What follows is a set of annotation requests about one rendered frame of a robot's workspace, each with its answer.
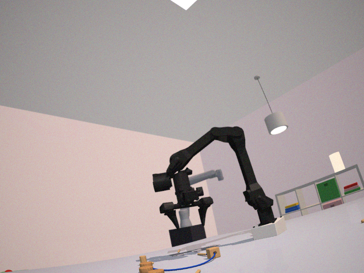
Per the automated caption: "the light wooden block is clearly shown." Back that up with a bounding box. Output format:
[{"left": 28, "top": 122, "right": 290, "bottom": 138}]
[{"left": 206, "top": 247, "right": 221, "bottom": 259}]

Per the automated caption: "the light brown wooden peg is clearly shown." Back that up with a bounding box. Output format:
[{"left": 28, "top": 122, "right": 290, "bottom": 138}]
[{"left": 139, "top": 255, "right": 147, "bottom": 263}]

